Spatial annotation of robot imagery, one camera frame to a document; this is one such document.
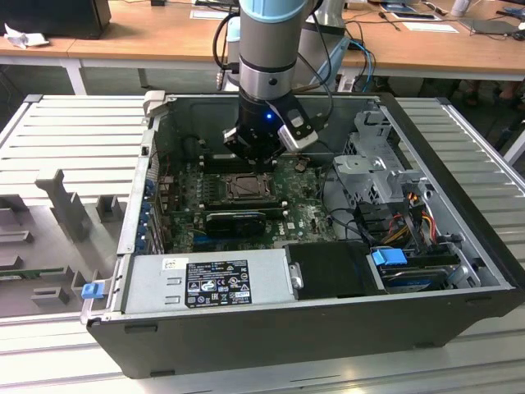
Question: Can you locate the silver topped CPU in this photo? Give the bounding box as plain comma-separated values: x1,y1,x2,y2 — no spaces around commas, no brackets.
237,179,264,195

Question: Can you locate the metal socket cover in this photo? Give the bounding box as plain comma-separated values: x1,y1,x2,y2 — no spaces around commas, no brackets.
227,174,274,200

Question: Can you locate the CPU socket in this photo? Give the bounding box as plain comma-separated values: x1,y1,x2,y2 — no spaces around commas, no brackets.
225,172,276,203

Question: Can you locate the black plastic bay cover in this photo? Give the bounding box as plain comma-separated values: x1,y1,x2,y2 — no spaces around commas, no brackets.
282,241,372,300

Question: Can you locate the green motherboard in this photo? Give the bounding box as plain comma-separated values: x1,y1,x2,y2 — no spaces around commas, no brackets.
163,158,349,255

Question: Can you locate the black graphics card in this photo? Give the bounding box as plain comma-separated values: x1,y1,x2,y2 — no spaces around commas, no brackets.
203,210,267,238

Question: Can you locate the grey plastic case latch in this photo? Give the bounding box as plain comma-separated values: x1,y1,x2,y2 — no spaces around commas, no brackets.
143,90,167,117

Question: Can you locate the silver metal drive cage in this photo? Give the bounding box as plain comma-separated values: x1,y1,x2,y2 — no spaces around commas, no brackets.
331,108,436,210

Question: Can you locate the white paper sheet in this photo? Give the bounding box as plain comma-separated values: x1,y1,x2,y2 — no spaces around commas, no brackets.
190,7,231,21
401,21,459,34

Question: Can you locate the wooden desk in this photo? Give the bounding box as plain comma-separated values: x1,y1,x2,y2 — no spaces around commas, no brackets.
0,0,525,81

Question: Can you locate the hard disk with blue carrier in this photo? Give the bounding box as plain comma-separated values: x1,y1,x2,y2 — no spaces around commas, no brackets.
370,247,452,295

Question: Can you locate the grey power supply unit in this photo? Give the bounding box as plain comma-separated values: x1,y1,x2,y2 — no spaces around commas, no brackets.
122,250,296,315

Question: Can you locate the black PC case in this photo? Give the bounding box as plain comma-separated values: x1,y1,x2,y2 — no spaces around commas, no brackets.
80,92,525,381

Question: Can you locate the grey parts rack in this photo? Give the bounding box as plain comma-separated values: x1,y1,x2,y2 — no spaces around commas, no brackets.
0,167,129,319

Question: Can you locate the black computer box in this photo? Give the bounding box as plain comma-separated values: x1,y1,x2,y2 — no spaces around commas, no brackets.
0,0,112,40

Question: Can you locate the crumpled white paper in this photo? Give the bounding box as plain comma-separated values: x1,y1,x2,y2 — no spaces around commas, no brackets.
3,22,51,49

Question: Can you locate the dark laptop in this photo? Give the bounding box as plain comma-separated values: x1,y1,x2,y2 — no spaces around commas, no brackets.
459,17,521,37

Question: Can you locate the green RAM stick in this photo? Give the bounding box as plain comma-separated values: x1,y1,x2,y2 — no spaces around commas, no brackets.
0,268,66,283

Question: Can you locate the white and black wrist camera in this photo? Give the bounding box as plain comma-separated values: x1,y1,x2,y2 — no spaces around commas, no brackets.
266,98,320,153

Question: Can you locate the blue cable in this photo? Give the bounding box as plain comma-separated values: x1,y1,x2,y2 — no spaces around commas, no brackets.
348,38,377,89

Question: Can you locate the coloured power wire bundle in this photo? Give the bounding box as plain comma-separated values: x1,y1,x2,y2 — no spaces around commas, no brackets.
381,207,442,247

